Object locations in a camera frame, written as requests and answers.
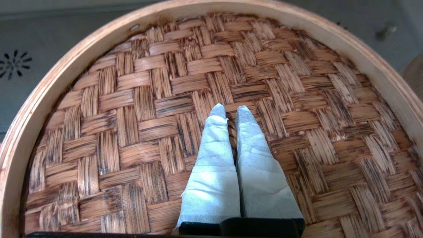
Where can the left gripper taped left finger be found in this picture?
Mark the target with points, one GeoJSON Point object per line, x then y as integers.
{"type": "Point", "coordinates": [213, 178]}

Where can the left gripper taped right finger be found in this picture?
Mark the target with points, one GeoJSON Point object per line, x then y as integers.
{"type": "Point", "coordinates": [261, 178]}

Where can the small woven bamboo steamer lid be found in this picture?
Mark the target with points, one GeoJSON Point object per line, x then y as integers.
{"type": "Point", "coordinates": [297, 99]}

